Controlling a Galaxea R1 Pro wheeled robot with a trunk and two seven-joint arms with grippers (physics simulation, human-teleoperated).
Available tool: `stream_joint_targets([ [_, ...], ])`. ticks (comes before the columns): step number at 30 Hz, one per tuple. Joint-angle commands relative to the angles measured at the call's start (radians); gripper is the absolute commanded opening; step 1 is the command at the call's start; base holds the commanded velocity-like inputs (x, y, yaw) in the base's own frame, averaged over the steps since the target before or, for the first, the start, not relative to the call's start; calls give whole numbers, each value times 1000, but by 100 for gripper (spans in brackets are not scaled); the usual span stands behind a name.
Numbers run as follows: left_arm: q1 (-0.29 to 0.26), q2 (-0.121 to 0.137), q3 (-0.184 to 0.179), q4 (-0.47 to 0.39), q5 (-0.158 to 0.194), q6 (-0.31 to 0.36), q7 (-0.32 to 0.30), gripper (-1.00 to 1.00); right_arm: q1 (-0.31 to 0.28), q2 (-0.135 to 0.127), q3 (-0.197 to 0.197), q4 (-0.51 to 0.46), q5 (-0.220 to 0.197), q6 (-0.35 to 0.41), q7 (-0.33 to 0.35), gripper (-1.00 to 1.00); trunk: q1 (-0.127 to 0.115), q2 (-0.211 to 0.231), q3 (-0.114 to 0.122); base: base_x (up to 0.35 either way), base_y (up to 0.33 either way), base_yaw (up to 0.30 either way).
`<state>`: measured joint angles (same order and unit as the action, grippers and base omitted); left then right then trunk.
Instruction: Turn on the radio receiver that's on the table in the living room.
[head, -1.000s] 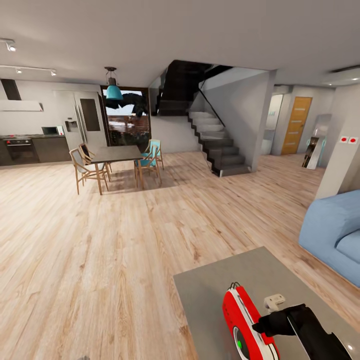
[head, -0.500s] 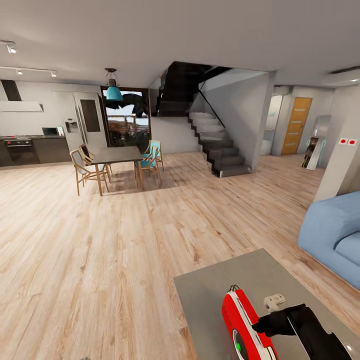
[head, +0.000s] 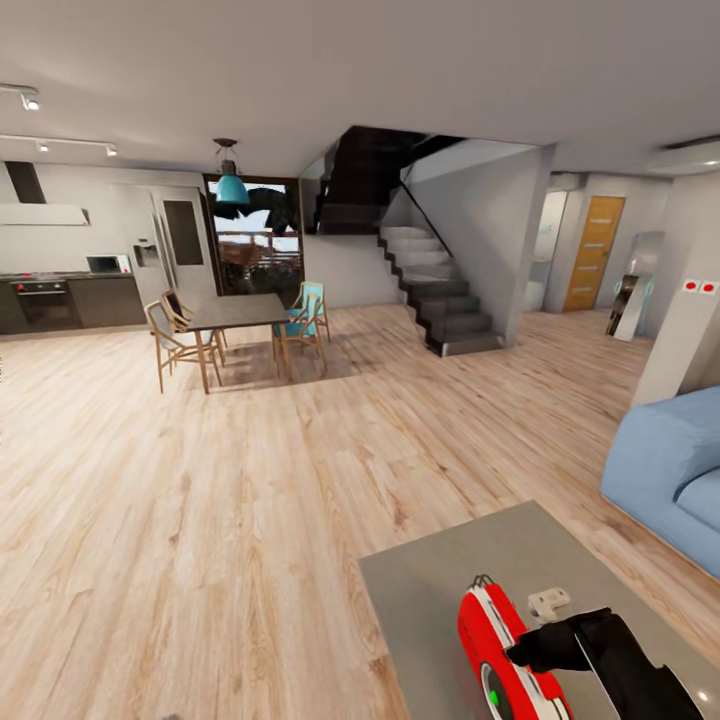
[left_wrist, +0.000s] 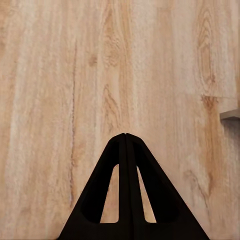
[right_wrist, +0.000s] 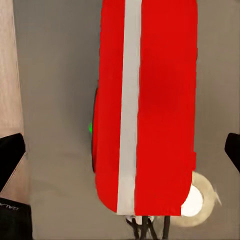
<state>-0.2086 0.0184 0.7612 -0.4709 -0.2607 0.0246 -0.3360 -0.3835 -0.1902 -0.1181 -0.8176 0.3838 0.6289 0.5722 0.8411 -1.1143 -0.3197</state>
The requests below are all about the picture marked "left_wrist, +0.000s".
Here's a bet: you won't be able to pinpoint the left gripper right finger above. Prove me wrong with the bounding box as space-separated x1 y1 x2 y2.
125 133 210 240

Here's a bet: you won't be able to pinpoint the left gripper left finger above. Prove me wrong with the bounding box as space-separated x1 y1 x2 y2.
57 133 133 240

